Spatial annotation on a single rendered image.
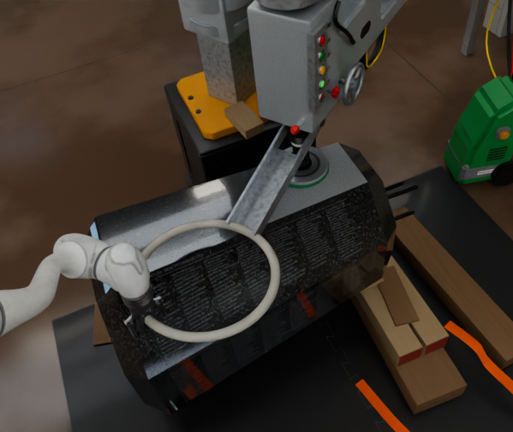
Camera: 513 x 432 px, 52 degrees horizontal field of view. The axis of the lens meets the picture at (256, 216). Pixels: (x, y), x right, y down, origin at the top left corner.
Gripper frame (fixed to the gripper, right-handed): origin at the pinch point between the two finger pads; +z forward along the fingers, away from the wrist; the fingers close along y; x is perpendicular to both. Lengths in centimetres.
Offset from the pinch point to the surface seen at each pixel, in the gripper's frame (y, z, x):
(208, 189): 53, -3, 36
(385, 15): 136, -49, 20
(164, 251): 23.0, -0.2, 24.6
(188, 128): 80, 8, 85
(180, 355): 7.0, 24.1, 0.7
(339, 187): 88, -5, -1
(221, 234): 42.2, -1.5, 15.2
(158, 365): -1.0, 24.7, 3.4
